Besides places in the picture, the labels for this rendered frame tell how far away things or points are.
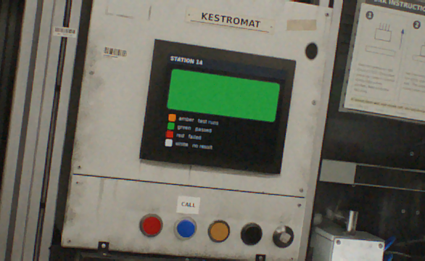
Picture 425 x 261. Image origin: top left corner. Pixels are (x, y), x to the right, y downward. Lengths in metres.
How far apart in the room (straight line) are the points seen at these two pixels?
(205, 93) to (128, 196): 0.22
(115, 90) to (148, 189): 0.18
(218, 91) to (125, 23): 0.19
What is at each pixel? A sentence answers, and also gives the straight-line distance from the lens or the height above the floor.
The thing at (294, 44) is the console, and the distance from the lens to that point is 1.53.
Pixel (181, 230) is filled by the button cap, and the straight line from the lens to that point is 1.49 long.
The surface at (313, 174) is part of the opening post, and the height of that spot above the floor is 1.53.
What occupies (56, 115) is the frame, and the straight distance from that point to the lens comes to 1.45.
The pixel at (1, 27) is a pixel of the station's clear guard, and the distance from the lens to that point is 1.46.
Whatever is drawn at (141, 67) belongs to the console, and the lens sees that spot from 1.45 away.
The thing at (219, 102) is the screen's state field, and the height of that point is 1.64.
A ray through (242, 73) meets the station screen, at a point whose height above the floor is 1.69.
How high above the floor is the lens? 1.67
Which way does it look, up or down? 3 degrees down
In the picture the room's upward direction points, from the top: 8 degrees clockwise
